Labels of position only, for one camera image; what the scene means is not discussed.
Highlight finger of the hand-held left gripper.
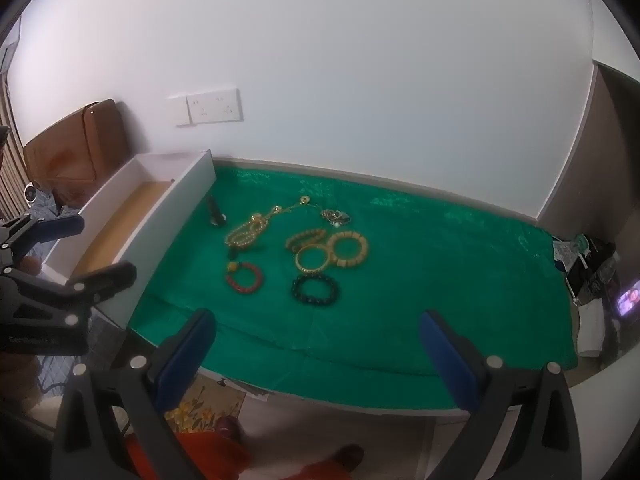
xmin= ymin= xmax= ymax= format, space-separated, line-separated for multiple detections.
xmin=64 ymin=261 xmax=137 ymax=312
xmin=0 ymin=213 xmax=85 ymax=269

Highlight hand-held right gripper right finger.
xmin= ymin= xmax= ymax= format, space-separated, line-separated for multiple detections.
xmin=419 ymin=310 xmax=593 ymax=480

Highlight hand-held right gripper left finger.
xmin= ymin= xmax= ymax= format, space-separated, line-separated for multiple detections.
xmin=50 ymin=308 xmax=217 ymax=480

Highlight white drawer box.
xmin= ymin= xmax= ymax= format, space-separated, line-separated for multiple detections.
xmin=42 ymin=149 xmax=217 ymax=331

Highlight gold chain necklace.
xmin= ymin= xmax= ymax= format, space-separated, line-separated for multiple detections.
xmin=224 ymin=195 xmax=314 ymax=250

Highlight blue patterned cloth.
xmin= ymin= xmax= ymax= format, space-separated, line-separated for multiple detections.
xmin=29 ymin=189 xmax=67 ymax=222

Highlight floral floor mat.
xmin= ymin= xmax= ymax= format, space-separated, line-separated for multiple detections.
xmin=164 ymin=384 xmax=244 ymax=434

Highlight person's dark red shoe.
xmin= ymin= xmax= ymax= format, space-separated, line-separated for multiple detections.
xmin=327 ymin=443 xmax=365 ymax=473
xmin=214 ymin=414 xmax=242 ymax=437

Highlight wooden slat panel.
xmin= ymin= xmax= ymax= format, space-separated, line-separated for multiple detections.
xmin=0 ymin=74 xmax=32 ymax=222

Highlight green cloth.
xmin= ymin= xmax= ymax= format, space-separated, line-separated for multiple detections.
xmin=130 ymin=165 xmax=577 ymax=392

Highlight person's red trouser legs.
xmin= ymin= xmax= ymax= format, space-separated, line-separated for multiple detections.
xmin=124 ymin=429 xmax=353 ymax=480

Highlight small black bottle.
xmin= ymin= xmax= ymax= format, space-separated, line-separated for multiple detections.
xmin=207 ymin=194 xmax=227 ymax=227

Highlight gold bangle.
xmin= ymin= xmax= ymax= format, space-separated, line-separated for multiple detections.
xmin=294 ymin=243 xmax=332 ymax=274

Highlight white paper bag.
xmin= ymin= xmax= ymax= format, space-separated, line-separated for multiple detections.
xmin=576 ymin=304 xmax=617 ymax=358

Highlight dark bag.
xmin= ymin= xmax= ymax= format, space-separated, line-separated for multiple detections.
xmin=567 ymin=239 xmax=617 ymax=307

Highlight clear plastic bottle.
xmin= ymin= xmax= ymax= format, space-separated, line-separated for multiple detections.
xmin=594 ymin=259 xmax=622 ymax=293

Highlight lit phone screen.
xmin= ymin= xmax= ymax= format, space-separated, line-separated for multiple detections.
xmin=617 ymin=284 xmax=640 ymax=319

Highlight red bead bracelet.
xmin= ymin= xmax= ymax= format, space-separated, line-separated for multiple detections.
xmin=225 ymin=261 xmax=265 ymax=296

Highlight black bead bracelet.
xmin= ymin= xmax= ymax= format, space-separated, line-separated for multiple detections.
xmin=291 ymin=273 xmax=340 ymax=307

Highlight cream bead bracelet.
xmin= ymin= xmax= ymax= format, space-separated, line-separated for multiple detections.
xmin=327 ymin=230 xmax=370 ymax=270

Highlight amber bead bracelet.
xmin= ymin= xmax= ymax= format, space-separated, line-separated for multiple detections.
xmin=284 ymin=228 xmax=327 ymax=254

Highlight white wall switch plate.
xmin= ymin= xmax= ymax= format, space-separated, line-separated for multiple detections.
xmin=167 ymin=93 xmax=192 ymax=128

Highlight white wall socket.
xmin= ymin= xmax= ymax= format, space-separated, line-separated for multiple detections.
xmin=185 ymin=88 xmax=245 ymax=125

